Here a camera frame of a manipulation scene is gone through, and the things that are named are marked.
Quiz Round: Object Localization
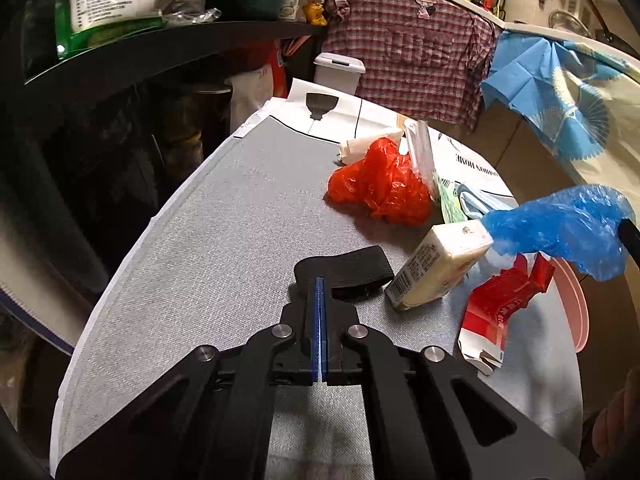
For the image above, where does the white lidded trash bin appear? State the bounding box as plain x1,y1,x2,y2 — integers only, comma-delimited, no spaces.
313,52,365,97

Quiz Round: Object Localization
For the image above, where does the white crumpled wrapper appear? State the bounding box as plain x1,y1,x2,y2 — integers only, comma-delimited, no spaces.
337,127,404,167

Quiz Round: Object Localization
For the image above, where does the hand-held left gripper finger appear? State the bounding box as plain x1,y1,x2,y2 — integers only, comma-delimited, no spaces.
320,276,586,480
56,276,321,480

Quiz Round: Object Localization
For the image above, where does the red and white carton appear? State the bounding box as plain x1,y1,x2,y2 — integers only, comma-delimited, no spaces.
457,252,557,376

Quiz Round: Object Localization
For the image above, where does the cream cloth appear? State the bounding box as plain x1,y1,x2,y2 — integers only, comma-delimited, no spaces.
550,40,640,206

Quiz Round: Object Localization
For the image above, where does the clear plastic packet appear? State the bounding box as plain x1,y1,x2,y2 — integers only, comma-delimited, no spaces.
402,120,442,202

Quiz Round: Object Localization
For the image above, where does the red and white shopping bag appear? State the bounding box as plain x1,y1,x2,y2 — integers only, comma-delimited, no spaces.
229,42,289,132

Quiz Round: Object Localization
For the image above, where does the red plastic bag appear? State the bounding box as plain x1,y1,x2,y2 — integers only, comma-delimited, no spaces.
325,137,436,227

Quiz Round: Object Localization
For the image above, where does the blue plastic bag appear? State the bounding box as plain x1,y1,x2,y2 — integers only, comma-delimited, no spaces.
482,185,636,282

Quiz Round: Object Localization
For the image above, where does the green printed packet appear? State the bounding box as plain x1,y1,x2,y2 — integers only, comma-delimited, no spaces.
432,172,470,224

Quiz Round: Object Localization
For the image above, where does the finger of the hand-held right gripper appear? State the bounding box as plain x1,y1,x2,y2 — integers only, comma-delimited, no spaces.
617,217,640,262

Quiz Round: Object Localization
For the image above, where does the black plastic piece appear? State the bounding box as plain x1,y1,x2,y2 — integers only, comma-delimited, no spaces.
294,245,394,303

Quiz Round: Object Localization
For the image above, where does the blue fan-print cloth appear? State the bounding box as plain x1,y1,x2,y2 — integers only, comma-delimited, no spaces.
481,30,627,164

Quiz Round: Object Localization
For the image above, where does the red plaid shirt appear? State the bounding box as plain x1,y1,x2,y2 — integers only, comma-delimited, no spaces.
322,0,502,132

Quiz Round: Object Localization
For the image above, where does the yellow packet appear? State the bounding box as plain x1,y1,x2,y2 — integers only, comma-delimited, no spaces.
302,2,329,27

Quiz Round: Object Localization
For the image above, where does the black shelf rack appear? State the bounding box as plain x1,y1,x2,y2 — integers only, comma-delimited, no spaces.
0,0,342,191

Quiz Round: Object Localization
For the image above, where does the cream carton box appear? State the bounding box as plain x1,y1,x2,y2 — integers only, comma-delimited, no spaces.
385,222,495,312

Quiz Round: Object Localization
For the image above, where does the metal strainer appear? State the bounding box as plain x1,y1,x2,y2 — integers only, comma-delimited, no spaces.
547,8,592,37

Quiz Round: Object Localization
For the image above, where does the pink plastic basin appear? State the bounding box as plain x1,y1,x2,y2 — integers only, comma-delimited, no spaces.
549,257,591,355

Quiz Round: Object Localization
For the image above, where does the blue face mask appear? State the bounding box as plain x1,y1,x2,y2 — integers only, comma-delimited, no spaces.
457,184,516,222

